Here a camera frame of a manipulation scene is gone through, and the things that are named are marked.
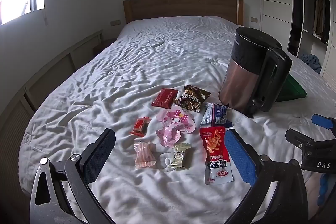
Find beige green candy packet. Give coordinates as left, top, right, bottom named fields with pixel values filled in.
left=168, top=143, right=192, bottom=170

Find crumpled blue cloth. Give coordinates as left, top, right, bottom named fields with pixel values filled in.
left=301, top=53, right=322, bottom=73

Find hanging clothes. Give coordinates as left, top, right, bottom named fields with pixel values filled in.
left=312, top=0, right=330, bottom=43

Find small red candy packet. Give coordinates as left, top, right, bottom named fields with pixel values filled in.
left=130, top=116, right=151, bottom=135

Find white quilted bed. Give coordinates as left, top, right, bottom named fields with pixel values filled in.
left=18, top=15, right=336, bottom=224

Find brown snack packet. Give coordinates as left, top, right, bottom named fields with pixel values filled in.
left=172, top=85, right=211, bottom=112

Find long red white snack packet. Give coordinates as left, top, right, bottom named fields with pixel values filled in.
left=199, top=126, right=234, bottom=185

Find pink striped candy packet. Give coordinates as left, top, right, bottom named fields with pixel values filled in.
left=133, top=141, right=157, bottom=170

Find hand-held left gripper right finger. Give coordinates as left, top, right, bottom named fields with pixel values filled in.
left=225, top=129, right=309, bottom=224

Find blue white snack packet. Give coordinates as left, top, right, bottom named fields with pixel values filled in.
left=200, top=102, right=233, bottom=128

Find copper black electric kettle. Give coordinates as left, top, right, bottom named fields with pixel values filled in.
left=219, top=27, right=293, bottom=119

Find green plastic tray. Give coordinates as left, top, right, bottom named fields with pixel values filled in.
left=275, top=72, right=307, bottom=102

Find blue strap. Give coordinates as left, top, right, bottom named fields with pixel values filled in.
left=318, top=174, right=336, bottom=206

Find pink cartoon snack packet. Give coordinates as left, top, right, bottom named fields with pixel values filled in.
left=155, top=105, right=196, bottom=147

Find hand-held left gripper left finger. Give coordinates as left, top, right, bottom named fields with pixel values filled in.
left=30, top=128, right=116, bottom=224

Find flat red snack packet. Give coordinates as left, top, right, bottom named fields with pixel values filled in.
left=151, top=88, right=179, bottom=108

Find wooden headboard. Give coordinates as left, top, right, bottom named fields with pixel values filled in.
left=123, top=0, right=244, bottom=25

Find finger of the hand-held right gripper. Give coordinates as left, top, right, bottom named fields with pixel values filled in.
left=311, top=114, right=336, bottom=130
left=286, top=129, right=315, bottom=150

